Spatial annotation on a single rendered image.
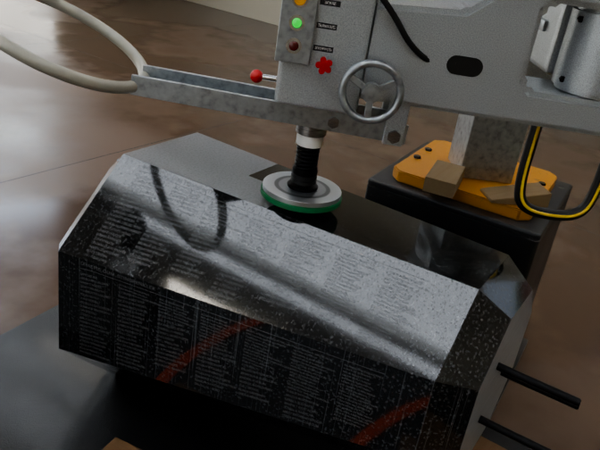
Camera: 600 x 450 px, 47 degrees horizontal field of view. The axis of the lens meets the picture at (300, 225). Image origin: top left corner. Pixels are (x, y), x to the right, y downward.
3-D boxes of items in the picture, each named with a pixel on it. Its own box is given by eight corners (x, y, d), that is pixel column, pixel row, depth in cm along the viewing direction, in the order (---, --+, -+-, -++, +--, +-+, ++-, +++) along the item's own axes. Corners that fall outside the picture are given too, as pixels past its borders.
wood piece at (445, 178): (434, 172, 240) (437, 159, 238) (462, 180, 237) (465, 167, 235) (421, 190, 223) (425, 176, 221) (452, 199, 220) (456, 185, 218)
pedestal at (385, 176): (387, 287, 322) (421, 137, 290) (527, 343, 296) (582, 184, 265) (321, 353, 268) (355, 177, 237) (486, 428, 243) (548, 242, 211)
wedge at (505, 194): (534, 195, 235) (538, 181, 232) (547, 207, 226) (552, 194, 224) (479, 190, 231) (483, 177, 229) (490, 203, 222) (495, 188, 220)
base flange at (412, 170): (434, 146, 280) (437, 136, 278) (556, 183, 261) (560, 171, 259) (387, 178, 240) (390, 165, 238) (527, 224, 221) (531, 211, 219)
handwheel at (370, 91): (394, 118, 169) (407, 56, 162) (397, 130, 160) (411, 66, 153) (333, 108, 169) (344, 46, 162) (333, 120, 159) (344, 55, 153)
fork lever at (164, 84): (399, 126, 187) (404, 108, 184) (405, 149, 169) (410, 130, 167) (145, 79, 185) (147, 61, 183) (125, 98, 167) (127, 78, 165)
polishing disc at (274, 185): (312, 172, 199) (313, 168, 199) (356, 203, 184) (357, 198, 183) (247, 179, 188) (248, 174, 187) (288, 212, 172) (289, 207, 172)
